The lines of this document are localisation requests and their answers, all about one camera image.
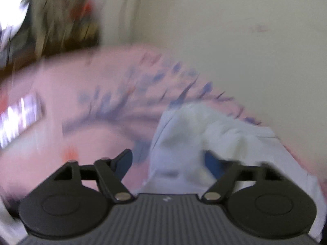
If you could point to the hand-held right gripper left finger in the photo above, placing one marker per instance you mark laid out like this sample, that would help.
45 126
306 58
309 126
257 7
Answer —
125 161

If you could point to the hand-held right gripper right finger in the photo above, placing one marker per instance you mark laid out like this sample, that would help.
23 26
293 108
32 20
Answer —
211 162

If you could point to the white small garment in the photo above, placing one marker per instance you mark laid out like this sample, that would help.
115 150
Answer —
184 137

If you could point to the pink floral bedsheet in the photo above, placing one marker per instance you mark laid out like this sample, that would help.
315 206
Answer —
76 94

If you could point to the dark cluttered furniture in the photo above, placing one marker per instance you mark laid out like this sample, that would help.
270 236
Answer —
58 17

